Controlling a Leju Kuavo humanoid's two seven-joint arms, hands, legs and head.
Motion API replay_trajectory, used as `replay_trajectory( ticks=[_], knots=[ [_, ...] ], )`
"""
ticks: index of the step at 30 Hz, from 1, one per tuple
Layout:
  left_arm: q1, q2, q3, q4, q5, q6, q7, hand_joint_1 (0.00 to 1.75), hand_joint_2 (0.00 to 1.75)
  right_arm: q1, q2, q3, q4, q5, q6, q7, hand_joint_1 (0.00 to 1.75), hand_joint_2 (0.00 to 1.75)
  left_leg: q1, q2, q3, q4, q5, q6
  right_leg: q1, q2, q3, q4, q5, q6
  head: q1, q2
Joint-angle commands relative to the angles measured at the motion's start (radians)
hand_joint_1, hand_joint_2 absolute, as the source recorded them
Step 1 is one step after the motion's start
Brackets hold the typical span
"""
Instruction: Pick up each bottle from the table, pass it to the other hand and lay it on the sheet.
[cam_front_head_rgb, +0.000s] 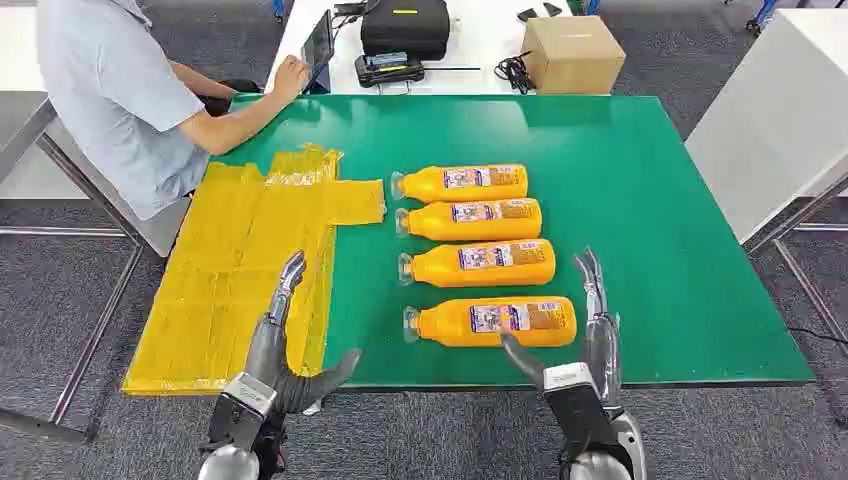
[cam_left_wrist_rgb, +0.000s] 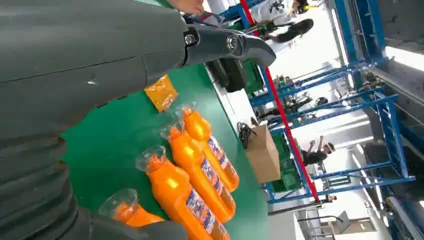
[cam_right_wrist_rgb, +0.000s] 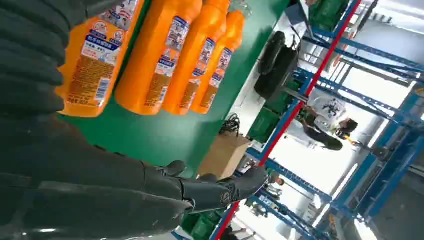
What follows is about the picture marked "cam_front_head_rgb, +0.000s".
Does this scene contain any person's right hand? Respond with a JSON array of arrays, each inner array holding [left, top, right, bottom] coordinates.
[[272, 54, 312, 107]]

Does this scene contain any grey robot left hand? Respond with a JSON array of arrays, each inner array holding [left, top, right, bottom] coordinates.
[[245, 250, 363, 416]]

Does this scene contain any black tablet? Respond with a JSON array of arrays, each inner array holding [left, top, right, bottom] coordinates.
[[300, 9, 337, 95]]

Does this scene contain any brown cardboard box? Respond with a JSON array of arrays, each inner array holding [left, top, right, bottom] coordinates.
[[520, 15, 627, 96]]

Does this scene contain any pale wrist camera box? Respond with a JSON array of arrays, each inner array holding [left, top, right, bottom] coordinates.
[[223, 372, 279, 419], [542, 361, 598, 394]]

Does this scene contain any black cable bundle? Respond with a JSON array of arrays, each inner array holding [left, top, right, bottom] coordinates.
[[493, 50, 537, 95]]

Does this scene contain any white bench with metal frame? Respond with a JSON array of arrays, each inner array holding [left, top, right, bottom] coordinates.
[[0, 117, 195, 445]]

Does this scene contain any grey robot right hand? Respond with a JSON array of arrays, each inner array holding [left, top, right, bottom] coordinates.
[[500, 246, 623, 407]]

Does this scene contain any black handheld controller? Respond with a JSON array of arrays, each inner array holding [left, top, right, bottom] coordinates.
[[353, 52, 427, 89]]

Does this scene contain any orange drink bottle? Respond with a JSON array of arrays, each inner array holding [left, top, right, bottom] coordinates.
[[394, 197, 544, 242], [398, 239, 558, 289], [402, 296, 578, 349], [390, 164, 530, 204]]

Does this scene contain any green table mat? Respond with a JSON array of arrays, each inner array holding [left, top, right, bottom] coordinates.
[[211, 93, 816, 390]]

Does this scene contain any grey side table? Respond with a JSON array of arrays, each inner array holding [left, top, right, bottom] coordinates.
[[0, 5, 58, 184]]

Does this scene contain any black floor cable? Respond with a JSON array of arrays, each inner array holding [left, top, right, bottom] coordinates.
[[786, 325, 848, 346]]

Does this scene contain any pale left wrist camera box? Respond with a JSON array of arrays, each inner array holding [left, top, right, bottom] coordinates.
[[223, 372, 279, 419]]

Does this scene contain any pale grey table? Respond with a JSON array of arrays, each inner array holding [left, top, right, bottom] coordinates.
[[684, 7, 848, 346]]

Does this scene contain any yellow plastic sheet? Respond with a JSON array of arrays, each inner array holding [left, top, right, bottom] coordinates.
[[122, 143, 388, 398]]

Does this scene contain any black carry case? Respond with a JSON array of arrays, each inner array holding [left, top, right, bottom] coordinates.
[[360, 0, 452, 62]]

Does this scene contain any white table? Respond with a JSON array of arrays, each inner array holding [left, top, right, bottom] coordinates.
[[264, 0, 575, 97]]

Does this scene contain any person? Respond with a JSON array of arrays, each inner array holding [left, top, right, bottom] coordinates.
[[36, 0, 313, 222]]

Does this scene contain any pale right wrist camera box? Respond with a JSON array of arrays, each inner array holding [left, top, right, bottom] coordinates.
[[542, 361, 598, 394]]

